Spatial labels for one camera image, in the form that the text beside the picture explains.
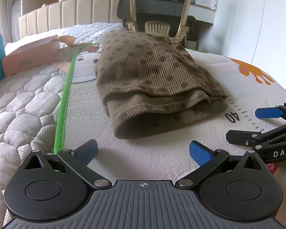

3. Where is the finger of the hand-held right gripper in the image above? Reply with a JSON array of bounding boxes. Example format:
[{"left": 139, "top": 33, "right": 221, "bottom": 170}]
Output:
[
  {"left": 226, "top": 121, "right": 286, "bottom": 146},
  {"left": 255, "top": 101, "right": 286, "bottom": 123}
]

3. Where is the wooden desk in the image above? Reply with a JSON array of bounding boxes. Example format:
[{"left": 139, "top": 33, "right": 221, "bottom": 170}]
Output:
[{"left": 190, "top": 3, "right": 217, "bottom": 25}]

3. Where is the white quilted mattress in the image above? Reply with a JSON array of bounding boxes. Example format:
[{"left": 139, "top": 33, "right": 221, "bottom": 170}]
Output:
[{"left": 0, "top": 23, "right": 124, "bottom": 220}]

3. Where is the beige padded headboard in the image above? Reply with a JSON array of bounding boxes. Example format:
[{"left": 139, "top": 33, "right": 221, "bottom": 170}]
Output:
[{"left": 18, "top": 0, "right": 124, "bottom": 40}]

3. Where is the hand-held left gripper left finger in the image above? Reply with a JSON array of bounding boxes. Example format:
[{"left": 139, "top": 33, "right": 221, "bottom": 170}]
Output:
[{"left": 22, "top": 139, "right": 111, "bottom": 189}]

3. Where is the beige mesh office chair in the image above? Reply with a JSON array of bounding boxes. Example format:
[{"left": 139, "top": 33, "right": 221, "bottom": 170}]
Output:
[{"left": 117, "top": 0, "right": 197, "bottom": 47}]

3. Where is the white wardrobe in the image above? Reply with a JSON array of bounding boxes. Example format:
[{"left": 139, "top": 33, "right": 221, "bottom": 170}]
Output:
[{"left": 213, "top": 0, "right": 286, "bottom": 91}]

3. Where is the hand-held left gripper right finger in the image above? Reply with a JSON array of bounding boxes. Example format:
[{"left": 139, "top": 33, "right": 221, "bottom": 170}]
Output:
[{"left": 175, "top": 141, "right": 265, "bottom": 189}]

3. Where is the brown dotted corduroy garment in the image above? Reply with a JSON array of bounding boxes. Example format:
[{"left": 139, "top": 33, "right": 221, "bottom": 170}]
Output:
[{"left": 95, "top": 31, "right": 229, "bottom": 139}]

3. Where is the pink cardboard box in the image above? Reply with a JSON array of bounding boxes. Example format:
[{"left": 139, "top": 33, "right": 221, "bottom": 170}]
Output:
[{"left": 1, "top": 35, "right": 77, "bottom": 77}]

